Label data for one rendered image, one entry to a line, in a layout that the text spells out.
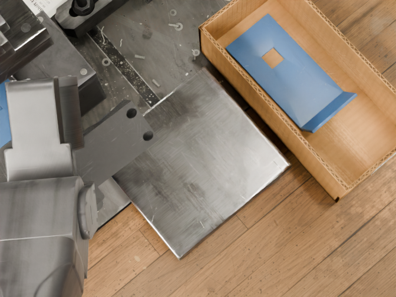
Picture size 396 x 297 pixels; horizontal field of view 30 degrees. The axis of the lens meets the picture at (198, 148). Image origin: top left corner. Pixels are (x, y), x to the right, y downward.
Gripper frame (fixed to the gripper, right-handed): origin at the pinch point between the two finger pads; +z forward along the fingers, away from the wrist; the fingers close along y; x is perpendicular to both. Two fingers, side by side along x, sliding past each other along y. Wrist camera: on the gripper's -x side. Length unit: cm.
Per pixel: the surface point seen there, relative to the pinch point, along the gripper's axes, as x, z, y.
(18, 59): -5.1, -8.1, 10.5
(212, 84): -22.1, 6.4, -5.2
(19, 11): -7.8, -8.3, 13.9
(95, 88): -10.7, 7.3, 2.7
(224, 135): -19.3, 3.8, -10.4
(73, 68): -9.9, 5.2, 6.1
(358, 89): -35.6, 2.4, -15.8
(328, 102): -31.6, 2.5, -14.8
